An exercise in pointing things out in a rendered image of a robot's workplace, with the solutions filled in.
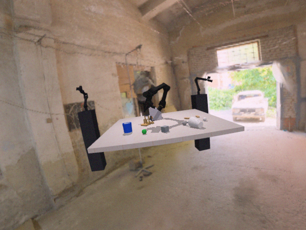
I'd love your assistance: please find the blue mug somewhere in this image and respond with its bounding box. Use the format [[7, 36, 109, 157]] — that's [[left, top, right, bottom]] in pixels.
[[123, 122, 132, 134]]

